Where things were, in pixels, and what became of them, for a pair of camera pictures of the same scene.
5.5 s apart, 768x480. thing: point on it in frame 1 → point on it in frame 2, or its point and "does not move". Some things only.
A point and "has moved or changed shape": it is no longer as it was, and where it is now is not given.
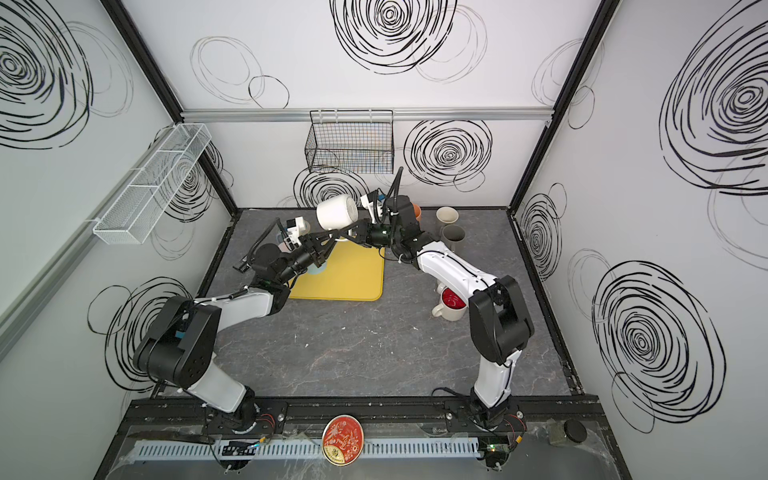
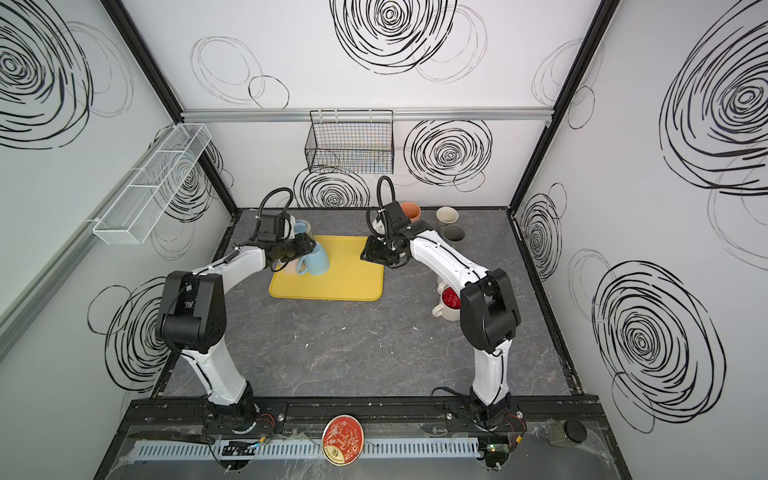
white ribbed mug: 337,212 has moved or changed shape
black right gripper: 365,231 → 372,253
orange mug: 417,211 does not move
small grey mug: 447,214 does not move
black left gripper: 324,246 → 302,245
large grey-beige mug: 452,235 does not move
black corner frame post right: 595,32 does not move
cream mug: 452,307 does not move
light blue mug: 313,270 does not move
